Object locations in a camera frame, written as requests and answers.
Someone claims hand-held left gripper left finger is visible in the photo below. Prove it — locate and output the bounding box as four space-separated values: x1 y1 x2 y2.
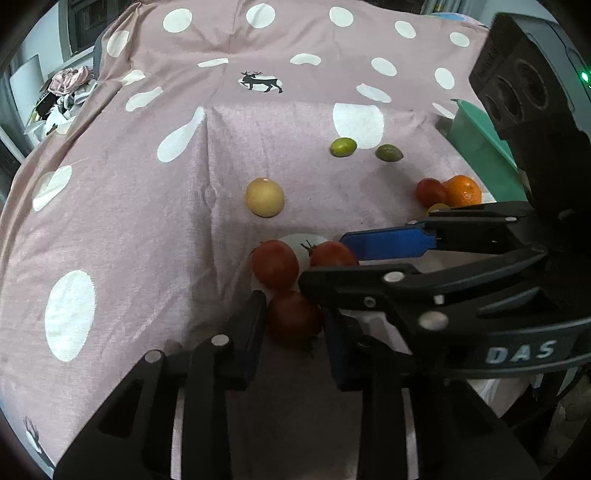
53 290 269 480

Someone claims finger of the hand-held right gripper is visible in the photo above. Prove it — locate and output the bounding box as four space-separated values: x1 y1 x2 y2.
299 250 551 376
339 202 540 262

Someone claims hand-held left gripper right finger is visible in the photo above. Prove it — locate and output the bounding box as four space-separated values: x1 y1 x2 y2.
323 308 542 480

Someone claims red tomato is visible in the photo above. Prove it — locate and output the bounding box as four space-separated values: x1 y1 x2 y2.
267 291 324 344
416 178 448 208
250 240 300 291
308 241 360 269

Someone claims green plastic basin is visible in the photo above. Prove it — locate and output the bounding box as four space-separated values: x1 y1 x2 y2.
450 98 532 204

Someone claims orange mandarin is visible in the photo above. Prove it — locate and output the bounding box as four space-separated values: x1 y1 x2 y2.
443 174 483 208

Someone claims yellow round pear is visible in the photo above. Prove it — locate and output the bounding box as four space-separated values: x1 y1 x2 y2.
245 178 286 218

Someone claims light green oval fruit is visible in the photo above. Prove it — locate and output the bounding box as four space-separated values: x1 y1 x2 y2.
329 138 358 158

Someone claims pink polka dot blanket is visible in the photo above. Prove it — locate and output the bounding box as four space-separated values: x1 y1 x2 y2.
0 0 525 480

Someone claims pile of clothes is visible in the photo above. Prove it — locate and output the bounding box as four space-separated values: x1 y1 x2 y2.
23 65 100 139

